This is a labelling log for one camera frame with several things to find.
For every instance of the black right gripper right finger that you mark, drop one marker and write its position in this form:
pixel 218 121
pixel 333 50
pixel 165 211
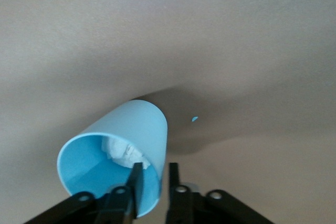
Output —
pixel 189 208

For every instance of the small blue table mark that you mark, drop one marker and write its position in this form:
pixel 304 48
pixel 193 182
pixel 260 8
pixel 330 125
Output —
pixel 194 119

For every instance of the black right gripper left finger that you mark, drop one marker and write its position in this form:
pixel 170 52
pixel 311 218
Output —
pixel 115 205

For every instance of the crumpled white paper tissue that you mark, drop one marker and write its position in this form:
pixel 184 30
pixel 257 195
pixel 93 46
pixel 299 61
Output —
pixel 123 153

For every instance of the blue cup holding paper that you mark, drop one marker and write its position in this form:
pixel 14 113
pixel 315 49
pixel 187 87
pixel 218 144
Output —
pixel 136 121

